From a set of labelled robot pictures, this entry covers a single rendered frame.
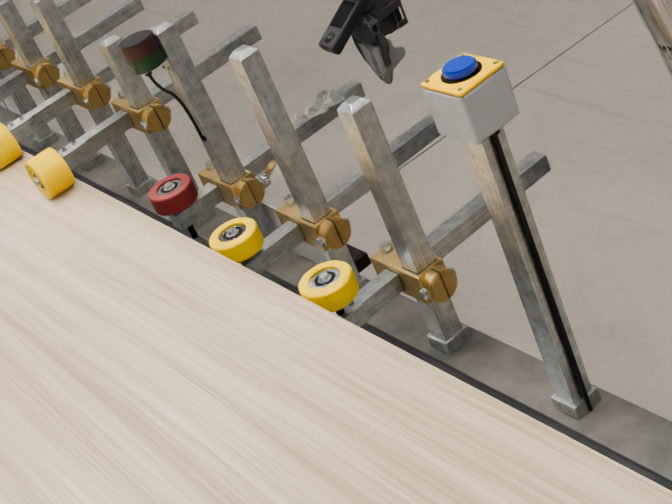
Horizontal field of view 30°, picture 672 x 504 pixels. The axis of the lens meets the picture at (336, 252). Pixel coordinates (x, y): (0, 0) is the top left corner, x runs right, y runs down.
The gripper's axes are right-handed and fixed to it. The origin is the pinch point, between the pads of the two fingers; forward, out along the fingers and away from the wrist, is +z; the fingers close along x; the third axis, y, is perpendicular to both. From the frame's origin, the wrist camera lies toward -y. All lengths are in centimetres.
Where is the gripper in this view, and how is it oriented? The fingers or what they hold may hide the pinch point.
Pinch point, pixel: (384, 79)
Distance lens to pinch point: 237.5
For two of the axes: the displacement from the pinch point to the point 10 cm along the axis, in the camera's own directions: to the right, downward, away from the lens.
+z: 3.5, 7.7, 5.3
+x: -5.8, -2.6, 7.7
